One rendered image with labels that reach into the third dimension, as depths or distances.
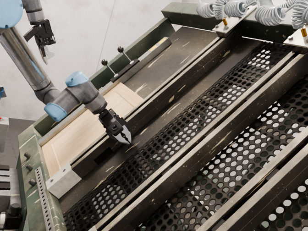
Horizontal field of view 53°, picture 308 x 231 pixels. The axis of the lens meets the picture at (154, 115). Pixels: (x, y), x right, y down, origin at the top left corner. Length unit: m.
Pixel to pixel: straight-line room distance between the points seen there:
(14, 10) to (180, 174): 0.67
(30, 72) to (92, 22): 3.65
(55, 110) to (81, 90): 0.11
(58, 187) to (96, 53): 3.69
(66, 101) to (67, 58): 3.63
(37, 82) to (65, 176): 0.40
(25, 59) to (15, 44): 0.06
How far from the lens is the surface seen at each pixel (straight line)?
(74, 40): 4.73
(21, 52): 1.16
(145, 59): 1.81
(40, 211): 1.34
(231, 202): 0.81
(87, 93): 1.15
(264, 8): 1.21
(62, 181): 1.35
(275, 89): 1.09
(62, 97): 1.14
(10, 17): 0.96
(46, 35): 1.59
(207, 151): 1.00
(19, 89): 4.71
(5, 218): 1.50
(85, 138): 1.55
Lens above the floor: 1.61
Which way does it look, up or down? 13 degrees down
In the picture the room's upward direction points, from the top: 18 degrees clockwise
